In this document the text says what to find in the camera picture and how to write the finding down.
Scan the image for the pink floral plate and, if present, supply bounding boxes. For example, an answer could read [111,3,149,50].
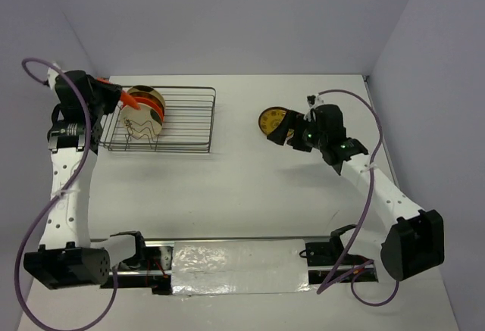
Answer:
[120,104,163,139]

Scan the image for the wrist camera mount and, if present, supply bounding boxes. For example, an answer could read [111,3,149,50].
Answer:
[307,94,325,111]
[42,62,64,92]

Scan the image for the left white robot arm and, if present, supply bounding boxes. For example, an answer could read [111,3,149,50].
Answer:
[23,69,149,289]

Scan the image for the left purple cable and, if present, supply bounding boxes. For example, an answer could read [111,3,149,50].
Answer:
[14,58,119,329]

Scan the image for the yellow plate brown rim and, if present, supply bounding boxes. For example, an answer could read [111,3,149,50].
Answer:
[127,85,156,98]

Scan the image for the black metal base rail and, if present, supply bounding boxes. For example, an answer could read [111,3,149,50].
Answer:
[104,237,377,296]

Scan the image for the silver foil sheet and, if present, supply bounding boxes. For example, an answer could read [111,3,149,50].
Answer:
[171,239,310,295]

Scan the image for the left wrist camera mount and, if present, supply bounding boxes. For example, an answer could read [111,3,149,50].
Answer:
[42,62,64,92]

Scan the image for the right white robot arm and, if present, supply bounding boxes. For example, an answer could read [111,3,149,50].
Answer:
[267,105,445,281]

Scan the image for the metal wire dish rack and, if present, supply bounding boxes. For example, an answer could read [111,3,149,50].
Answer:
[100,86,216,154]

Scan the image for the yellow patterned plate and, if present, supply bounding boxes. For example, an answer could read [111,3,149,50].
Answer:
[258,107,287,136]

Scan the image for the orange plate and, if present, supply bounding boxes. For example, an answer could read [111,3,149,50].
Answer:
[97,77,141,110]
[134,97,164,120]

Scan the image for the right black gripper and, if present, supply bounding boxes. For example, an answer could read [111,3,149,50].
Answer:
[267,109,327,152]

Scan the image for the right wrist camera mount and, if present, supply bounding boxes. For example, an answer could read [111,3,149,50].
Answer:
[307,94,325,111]

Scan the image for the orange plate front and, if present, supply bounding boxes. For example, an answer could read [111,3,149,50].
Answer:
[97,77,141,110]

